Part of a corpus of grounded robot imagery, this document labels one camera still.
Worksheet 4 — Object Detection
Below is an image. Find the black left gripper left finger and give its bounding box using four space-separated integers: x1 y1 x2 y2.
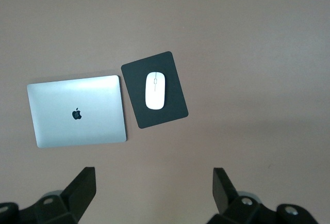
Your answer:
0 166 97 224

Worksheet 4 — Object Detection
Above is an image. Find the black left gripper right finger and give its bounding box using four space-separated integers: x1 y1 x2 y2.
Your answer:
205 167 317 224

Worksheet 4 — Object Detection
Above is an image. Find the silver laptop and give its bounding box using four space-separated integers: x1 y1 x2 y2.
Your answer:
26 74 128 149

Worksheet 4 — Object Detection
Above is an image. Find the white computer mouse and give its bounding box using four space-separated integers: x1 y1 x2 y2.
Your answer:
144 71 167 110

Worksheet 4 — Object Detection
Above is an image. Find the black mouse pad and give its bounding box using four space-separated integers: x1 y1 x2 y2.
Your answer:
120 51 189 130

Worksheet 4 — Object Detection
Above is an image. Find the brown table cloth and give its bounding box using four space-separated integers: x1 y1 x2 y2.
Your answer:
0 0 330 224

